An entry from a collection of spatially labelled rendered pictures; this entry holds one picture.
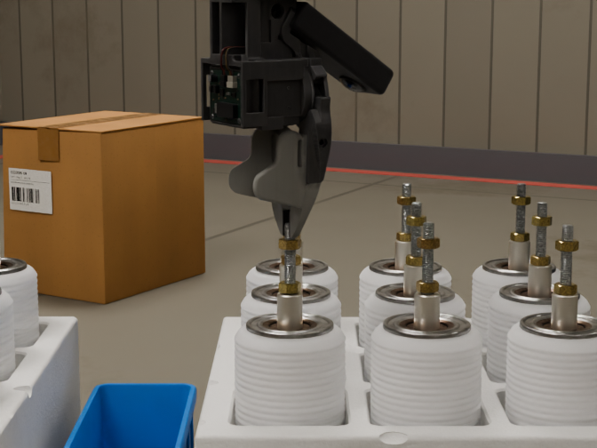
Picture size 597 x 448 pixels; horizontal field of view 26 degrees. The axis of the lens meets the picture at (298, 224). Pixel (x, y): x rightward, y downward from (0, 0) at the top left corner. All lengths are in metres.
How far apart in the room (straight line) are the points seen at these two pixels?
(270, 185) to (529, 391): 0.28
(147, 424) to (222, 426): 0.34
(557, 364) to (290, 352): 0.22
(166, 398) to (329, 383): 0.35
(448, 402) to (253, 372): 0.16
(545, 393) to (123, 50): 3.32
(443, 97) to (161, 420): 2.50
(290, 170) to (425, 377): 0.20
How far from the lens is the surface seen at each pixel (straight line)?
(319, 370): 1.09
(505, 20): 3.73
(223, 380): 1.21
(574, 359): 1.10
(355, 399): 1.16
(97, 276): 2.26
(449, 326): 1.12
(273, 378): 1.08
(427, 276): 1.11
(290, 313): 1.10
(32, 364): 1.29
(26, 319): 1.37
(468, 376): 1.10
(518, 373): 1.12
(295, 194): 1.07
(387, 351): 1.09
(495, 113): 3.75
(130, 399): 1.41
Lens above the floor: 0.54
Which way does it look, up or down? 10 degrees down
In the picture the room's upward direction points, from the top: straight up
